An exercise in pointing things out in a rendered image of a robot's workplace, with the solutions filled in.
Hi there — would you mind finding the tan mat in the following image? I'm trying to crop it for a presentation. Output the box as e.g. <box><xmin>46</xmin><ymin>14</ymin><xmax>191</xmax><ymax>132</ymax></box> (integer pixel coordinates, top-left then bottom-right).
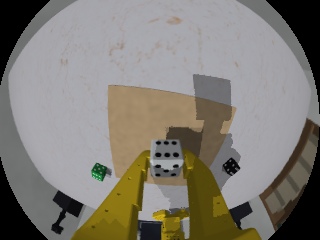
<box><xmin>108</xmin><ymin>85</ymin><xmax>237</xmax><ymax>179</ymax></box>

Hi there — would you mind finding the green die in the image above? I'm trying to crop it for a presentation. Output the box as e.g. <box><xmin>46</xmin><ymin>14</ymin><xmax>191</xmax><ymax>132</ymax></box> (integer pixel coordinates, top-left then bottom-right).
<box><xmin>91</xmin><ymin>163</ymin><xmax>107</xmax><ymax>182</ymax></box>

